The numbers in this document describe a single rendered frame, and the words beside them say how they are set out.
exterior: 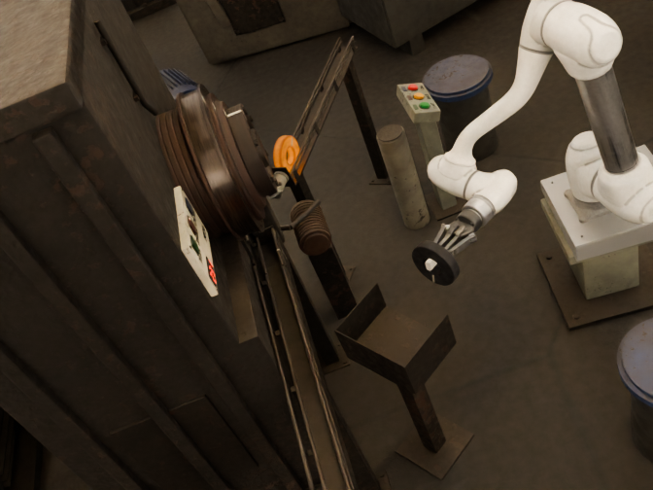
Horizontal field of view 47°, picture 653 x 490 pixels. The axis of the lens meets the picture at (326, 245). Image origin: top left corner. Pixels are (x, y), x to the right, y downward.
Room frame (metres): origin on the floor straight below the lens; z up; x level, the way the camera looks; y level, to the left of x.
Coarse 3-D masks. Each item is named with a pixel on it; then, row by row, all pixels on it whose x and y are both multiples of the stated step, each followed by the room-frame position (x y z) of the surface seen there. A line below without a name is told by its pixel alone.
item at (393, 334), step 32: (352, 320) 1.48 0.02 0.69; (384, 320) 1.50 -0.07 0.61; (448, 320) 1.33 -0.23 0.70; (352, 352) 1.41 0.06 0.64; (384, 352) 1.39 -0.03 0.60; (416, 352) 1.25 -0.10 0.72; (448, 352) 1.31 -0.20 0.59; (416, 384) 1.23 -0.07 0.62; (416, 416) 1.39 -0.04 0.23; (416, 448) 1.42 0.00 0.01; (448, 448) 1.37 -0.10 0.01
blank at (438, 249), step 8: (416, 248) 1.57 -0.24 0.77; (424, 248) 1.54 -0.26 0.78; (432, 248) 1.53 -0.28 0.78; (440, 248) 1.52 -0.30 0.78; (416, 256) 1.58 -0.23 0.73; (424, 256) 1.55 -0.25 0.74; (432, 256) 1.52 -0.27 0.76; (440, 256) 1.50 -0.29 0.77; (448, 256) 1.49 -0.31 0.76; (416, 264) 1.58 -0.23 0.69; (424, 264) 1.56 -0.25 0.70; (440, 264) 1.50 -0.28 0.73; (448, 264) 1.48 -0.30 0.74; (456, 264) 1.48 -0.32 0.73; (424, 272) 1.56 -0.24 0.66; (432, 272) 1.54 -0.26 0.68; (440, 272) 1.52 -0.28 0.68; (448, 272) 1.48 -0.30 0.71; (456, 272) 1.47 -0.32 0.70; (432, 280) 1.54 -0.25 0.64; (440, 280) 1.51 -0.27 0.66; (448, 280) 1.49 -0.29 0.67
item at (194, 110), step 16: (192, 96) 1.91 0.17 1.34; (192, 112) 1.83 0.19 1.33; (192, 128) 1.78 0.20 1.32; (208, 128) 1.76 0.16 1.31; (192, 144) 1.75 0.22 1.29; (208, 144) 1.73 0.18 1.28; (208, 160) 1.71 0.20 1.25; (224, 160) 1.70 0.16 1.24; (208, 176) 1.68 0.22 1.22; (224, 176) 1.68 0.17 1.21; (224, 192) 1.66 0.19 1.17; (240, 192) 1.68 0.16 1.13; (224, 208) 1.66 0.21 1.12; (240, 208) 1.66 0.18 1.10; (240, 224) 1.67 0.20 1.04; (256, 224) 1.67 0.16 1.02
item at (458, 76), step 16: (448, 64) 2.91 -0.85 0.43; (464, 64) 2.85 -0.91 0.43; (480, 64) 2.80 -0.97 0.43; (432, 80) 2.84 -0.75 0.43; (448, 80) 2.79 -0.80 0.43; (464, 80) 2.74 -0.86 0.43; (480, 80) 2.69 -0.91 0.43; (432, 96) 2.75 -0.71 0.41; (448, 96) 2.70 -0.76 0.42; (464, 96) 2.66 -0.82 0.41; (480, 96) 2.70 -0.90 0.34; (448, 112) 2.74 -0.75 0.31; (464, 112) 2.70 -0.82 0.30; (480, 112) 2.70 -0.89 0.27; (448, 128) 2.76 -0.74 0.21; (496, 128) 2.78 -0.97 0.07; (448, 144) 2.78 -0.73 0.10; (480, 144) 2.69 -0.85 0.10; (496, 144) 2.73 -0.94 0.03
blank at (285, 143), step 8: (288, 136) 2.39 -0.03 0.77; (280, 144) 2.35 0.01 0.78; (288, 144) 2.37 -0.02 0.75; (296, 144) 2.41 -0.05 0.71; (280, 152) 2.32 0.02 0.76; (288, 152) 2.40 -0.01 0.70; (296, 152) 2.40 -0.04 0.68; (280, 160) 2.31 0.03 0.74; (288, 160) 2.38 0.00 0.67; (288, 168) 2.32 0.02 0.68
